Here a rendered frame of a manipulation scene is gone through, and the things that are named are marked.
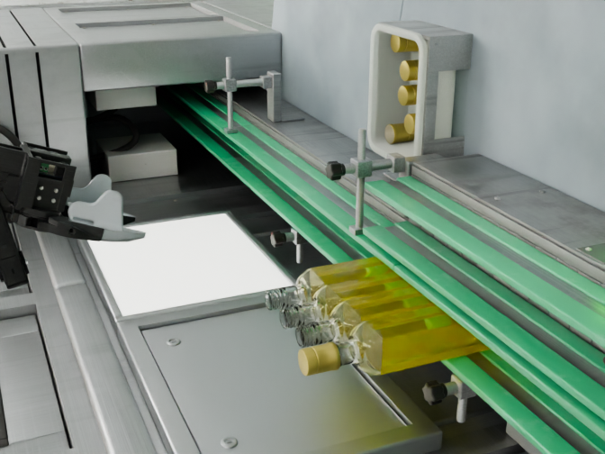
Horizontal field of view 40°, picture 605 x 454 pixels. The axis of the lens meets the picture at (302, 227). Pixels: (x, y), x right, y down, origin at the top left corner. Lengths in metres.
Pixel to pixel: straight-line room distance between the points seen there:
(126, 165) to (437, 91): 1.05
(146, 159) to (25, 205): 1.24
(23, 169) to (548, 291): 0.59
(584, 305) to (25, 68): 1.38
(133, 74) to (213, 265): 0.59
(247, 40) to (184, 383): 1.05
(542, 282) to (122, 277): 0.85
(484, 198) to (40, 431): 0.70
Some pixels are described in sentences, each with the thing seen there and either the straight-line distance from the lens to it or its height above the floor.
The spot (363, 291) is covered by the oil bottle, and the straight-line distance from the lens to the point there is 1.14.
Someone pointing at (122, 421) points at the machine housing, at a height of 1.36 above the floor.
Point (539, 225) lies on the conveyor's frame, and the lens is 1.06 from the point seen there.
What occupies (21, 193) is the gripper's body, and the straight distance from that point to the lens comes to 0.94.
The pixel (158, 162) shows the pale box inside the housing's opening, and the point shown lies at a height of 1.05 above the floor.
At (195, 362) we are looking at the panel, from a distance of 1.28.
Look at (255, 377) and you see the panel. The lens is 1.24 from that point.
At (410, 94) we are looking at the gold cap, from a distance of 1.41.
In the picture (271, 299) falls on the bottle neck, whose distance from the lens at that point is 1.16.
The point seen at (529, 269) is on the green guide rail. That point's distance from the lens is 0.99.
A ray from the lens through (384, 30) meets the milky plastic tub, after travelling 1.40.
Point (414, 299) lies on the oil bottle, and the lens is 1.13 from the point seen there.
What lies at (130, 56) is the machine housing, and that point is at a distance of 1.98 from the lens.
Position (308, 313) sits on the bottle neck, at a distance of 1.13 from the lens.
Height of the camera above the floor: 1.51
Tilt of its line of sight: 21 degrees down
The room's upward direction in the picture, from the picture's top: 99 degrees counter-clockwise
